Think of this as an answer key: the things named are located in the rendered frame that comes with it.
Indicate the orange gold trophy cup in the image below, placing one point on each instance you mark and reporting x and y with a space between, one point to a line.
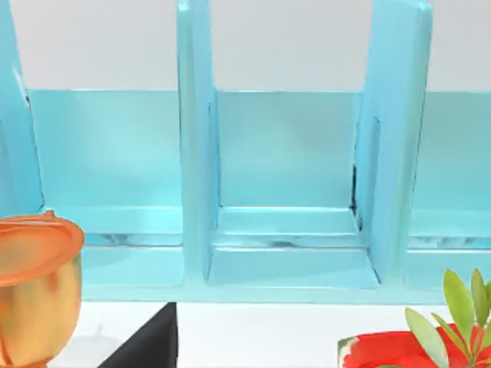
34 287

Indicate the light blue upright rack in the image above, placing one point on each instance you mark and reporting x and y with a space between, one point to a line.
268 161

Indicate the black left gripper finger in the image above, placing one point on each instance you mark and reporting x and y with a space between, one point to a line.
157 341

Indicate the red plant pot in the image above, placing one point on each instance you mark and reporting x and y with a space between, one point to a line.
368 349

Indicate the green leafy plant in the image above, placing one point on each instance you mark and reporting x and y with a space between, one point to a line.
458 306

